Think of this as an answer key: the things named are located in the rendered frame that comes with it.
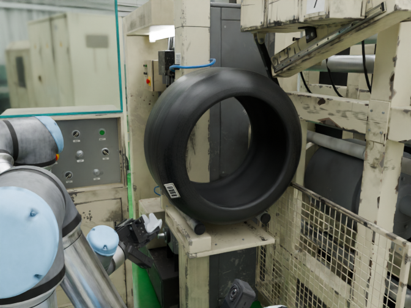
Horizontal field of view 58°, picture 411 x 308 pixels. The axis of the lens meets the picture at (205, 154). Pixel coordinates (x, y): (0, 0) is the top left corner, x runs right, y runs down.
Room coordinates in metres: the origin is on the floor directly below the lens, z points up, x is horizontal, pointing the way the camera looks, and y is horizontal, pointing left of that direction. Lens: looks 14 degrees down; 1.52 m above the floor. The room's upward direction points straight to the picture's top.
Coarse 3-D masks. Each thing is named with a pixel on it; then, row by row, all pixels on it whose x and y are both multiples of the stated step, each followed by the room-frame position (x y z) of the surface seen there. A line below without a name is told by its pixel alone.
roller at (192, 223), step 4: (176, 208) 1.51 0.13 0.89; (180, 212) 1.45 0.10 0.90; (184, 216) 1.40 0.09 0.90; (188, 216) 1.37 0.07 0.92; (188, 220) 1.36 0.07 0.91; (192, 220) 1.34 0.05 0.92; (196, 220) 1.33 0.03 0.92; (188, 224) 1.36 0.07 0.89; (192, 224) 1.31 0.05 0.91; (196, 224) 1.30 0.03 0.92; (200, 224) 1.29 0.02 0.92; (192, 228) 1.31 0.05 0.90; (196, 228) 1.28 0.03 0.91; (200, 228) 1.29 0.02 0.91; (204, 228) 1.30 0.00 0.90; (196, 232) 1.28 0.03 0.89; (200, 232) 1.29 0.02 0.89
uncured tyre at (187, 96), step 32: (160, 96) 1.44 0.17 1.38; (192, 96) 1.26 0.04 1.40; (224, 96) 1.28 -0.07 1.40; (256, 96) 1.32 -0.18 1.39; (288, 96) 1.42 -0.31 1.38; (160, 128) 1.26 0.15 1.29; (192, 128) 1.24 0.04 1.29; (256, 128) 1.65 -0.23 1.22; (288, 128) 1.37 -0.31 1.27; (160, 160) 1.24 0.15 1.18; (256, 160) 1.65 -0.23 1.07; (288, 160) 1.37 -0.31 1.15; (192, 192) 1.24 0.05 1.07; (224, 192) 1.58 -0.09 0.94; (256, 192) 1.52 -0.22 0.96; (224, 224) 1.33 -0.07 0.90
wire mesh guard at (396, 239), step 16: (304, 192) 1.46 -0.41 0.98; (336, 208) 1.28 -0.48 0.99; (288, 224) 1.57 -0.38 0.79; (304, 224) 1.46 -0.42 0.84; (352, 224) 1.20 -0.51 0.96; (368, 224) 1.13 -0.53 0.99; (368, 240) 1.14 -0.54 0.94; (400, 240) 1.01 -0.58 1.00; (256, 256) 1.82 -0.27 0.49; (272, 256) 1.68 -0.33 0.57; (320, 256) 1.35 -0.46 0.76; (352, 256) 1.19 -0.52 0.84; (384, 256) 1.07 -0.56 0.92; (256, 272) 1.81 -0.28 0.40; (352, 272) 1.19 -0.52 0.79; (400, 272) 1.00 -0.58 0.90; (256, 288) 1.81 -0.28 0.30; (288, 288) 1.54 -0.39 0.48; (304, 288) 1.43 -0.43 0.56; (352, 288) 1.18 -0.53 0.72; (400, 288) 0.99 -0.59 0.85; (272, 304) 1.65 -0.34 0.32; (352, 304) 1.17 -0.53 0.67; (384, 304) 1.05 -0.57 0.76; (400, 304) 0.99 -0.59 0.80
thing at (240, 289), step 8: (240, 280) 0.55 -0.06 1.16; (232, 288) 0.55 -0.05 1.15; (240, 288) 0.53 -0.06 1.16; (248, 288) 0.53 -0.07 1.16; (232, 296) 0.53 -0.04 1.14; (240, 296) 0.52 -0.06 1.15; (248, 296) 0.52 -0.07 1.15; (224, 304) 0.55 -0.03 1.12; (232, 304) 0.53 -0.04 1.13; (240, 304) 0.52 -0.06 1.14; (248, 304) 0.52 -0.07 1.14
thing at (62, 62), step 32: (0, 0) 1.65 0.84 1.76; (32, 0) 1.69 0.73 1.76; (64, 0) 1.74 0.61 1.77; (96, 0) 1.78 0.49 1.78; (0, 32) 1.64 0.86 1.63; (32, 32) 1.69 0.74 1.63; (64, 32) 1.73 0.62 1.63; (96, 32) 1.78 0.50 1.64; (0, 64) 1.64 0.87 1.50; (32, 64) 1.68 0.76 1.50; (64, 64) 1.73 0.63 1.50; (96, 64) 1.78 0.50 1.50; (0, 96) 1.63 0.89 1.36; (32, 96) 1.68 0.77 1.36; (64, 96) 1.72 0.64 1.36; (96, 96) 1.77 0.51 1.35
